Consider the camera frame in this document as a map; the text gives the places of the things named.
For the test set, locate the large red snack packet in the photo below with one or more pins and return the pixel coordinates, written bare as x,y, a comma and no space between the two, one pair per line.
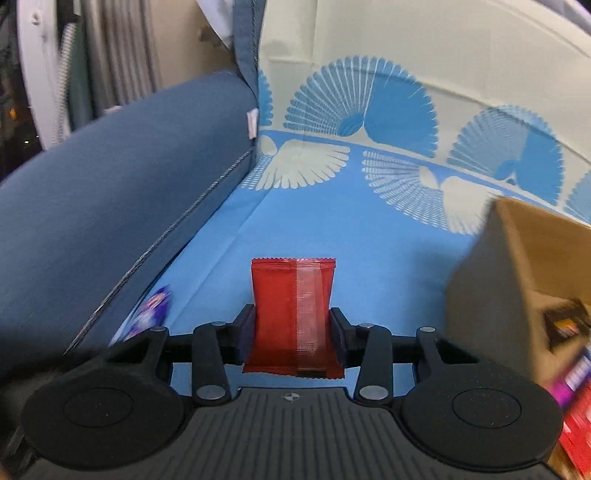
579,438

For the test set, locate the white cloth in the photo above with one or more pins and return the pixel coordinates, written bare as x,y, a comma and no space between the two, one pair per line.
217,21

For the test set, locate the grey curtain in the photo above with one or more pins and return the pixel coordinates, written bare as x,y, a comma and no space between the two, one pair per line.
120,46

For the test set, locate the white window frame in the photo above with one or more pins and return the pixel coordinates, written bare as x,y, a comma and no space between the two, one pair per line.
41,69

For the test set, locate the small purple snack packet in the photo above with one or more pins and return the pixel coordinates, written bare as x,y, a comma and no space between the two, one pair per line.
154,307

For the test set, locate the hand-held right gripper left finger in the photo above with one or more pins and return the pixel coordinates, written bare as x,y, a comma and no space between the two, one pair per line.
244,333

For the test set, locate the black snack bar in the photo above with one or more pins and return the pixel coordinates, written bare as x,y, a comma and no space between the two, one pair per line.
565,323

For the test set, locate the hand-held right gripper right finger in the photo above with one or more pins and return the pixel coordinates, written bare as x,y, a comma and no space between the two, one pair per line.
338,333

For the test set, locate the blue fan-print sheet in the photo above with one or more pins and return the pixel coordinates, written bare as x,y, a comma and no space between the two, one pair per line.
369,258

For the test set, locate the dark red snack packet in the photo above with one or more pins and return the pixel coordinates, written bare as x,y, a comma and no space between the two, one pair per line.
277,314

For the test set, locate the brown cardboard box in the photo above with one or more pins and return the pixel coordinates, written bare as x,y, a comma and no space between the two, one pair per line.
498,300

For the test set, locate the silver purple snack packet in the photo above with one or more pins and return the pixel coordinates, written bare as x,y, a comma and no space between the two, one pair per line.
577,381

